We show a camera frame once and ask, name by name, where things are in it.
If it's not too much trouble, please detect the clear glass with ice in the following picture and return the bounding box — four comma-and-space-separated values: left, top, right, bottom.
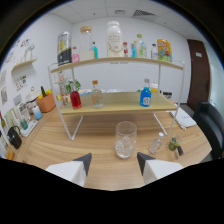
114, 120, 138, 160

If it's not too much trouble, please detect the white tray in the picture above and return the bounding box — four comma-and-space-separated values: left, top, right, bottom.
19, 119, 39, 138

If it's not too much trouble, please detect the white notebook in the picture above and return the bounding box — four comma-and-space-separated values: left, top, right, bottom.
168, 107, 198, 130

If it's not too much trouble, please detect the black handbag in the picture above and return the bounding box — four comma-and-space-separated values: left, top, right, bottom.
7, 125, 23, 150

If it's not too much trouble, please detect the small green bottle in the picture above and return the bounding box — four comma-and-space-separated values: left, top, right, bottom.
19, 116, 29, 131

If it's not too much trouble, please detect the small light blue bottle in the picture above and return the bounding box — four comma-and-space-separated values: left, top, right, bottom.
32, 105, 43, 121

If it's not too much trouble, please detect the black chair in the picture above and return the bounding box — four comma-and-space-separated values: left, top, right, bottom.
193, 100, 224, 160

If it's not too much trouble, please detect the red liquid bottle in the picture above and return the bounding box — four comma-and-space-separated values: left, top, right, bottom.
69, 83, 83, 110

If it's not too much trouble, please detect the orange pot with fruit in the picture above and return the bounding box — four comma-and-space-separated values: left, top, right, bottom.
35, 86, 57, 113

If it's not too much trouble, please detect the blue liquid bottle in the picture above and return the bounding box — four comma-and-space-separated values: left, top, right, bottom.
139, 78, 153, 108

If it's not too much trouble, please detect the white metal wood shelf rack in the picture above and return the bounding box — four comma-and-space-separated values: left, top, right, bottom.
47, 56, 186, 141

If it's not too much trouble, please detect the row of small dark bottles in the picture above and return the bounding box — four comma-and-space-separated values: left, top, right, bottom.
159, 90, 173, 100

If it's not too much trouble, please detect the clear bottle orange cap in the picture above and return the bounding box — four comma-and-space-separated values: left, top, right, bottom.
91, 79, 104, 109

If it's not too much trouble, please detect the blue rimmed bowl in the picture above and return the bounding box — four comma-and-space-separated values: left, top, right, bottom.
78, 88, 93, 96

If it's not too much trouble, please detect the green potted plant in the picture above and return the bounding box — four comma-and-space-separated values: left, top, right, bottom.
64, 79, 82, 95

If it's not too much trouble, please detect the brown door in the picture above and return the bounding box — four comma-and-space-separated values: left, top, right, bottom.
186, 39, 212, 113

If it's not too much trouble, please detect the small pink bottle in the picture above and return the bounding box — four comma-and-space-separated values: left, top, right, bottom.
71, 46, 81, 64

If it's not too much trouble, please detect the small clear bottle dark cap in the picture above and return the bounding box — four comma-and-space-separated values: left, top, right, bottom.
150, 43, 159, 61

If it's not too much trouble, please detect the slim blue bottle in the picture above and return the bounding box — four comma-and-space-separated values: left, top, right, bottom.
130, 40, 137, 58

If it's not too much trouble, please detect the clear bottle green cap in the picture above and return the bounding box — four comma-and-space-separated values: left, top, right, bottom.
134, 33, 148, 59

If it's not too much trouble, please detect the small teal bottle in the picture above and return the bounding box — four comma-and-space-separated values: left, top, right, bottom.
91, 41, 99, 60

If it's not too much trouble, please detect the small red white can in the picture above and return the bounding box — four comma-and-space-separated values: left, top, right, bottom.
122, 41, 129, 58

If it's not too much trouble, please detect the glass jar cork lid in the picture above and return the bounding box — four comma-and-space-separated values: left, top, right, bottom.
78, 25, 94, 62

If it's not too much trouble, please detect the large white milk bottle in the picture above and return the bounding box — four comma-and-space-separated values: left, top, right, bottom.
106, 20, 125, 58

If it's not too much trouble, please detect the ceiling air vent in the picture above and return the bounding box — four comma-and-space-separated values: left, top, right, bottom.
132, 9, 157, 18

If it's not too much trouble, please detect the wooden wall shelf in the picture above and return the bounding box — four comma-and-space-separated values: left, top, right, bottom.
10, 58, 38, 73

